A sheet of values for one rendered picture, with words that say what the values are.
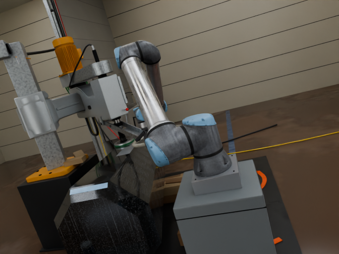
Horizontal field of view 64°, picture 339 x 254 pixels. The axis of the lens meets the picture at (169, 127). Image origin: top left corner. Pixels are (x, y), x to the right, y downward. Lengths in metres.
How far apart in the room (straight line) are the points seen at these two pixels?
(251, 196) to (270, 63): 5.99
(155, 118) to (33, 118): 1.80
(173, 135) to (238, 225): 0.48
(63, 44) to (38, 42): 5.08
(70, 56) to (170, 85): 4.11
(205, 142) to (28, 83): 2.10
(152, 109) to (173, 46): 5.79
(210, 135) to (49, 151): 2.07
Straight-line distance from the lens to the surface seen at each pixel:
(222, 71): 6.99
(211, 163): 1.29
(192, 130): 1.24
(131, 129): 2.82
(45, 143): 3.01
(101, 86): 2.76
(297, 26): 7.19
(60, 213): 2.30
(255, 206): 1.25
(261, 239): 1.35
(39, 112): 2.90
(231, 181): 1.29
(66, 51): 3.42
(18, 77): 2.99
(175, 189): 3.06
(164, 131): 1.24
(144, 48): 1.58
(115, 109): 2.81
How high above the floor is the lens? 1.46
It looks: 12 degrees down
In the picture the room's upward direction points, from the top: 16 degrees counter-clockwise
